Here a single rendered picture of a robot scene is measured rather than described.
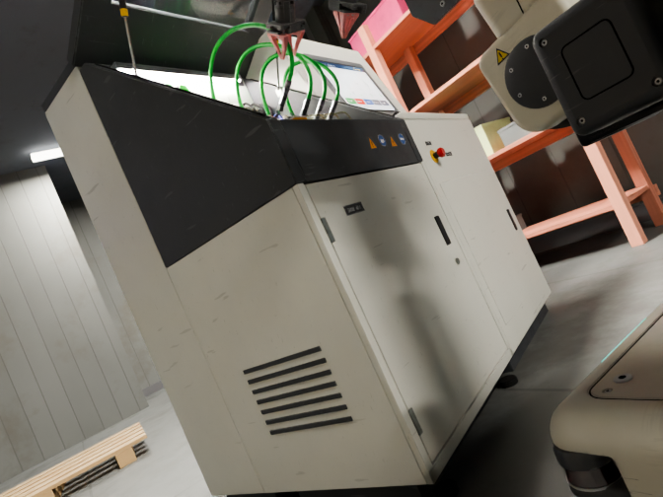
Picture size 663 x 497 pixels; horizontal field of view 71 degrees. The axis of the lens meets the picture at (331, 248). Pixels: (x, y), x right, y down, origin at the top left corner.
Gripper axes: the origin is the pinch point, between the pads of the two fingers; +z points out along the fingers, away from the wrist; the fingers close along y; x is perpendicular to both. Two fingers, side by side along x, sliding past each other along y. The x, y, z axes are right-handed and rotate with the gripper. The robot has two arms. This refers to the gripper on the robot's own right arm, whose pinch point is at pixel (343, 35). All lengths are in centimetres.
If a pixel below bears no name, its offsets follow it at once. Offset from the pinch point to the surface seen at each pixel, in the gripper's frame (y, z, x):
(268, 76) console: 50, 25, -10
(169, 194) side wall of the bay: 5, 40, 58
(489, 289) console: -59, 71, -24
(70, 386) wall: 311, 411, 52
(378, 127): -18.3, 22.9, -0.5
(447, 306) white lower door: -61, 61, 8
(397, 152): -23.8, 29.8, -4.9
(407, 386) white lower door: -72, 59, 41
